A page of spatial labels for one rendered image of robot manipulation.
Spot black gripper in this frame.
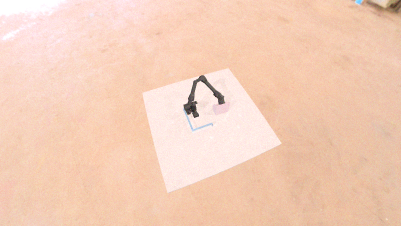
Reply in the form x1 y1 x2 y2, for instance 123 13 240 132
190 107 199 118

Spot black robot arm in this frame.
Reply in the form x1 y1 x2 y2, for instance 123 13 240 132
183 75 226 115

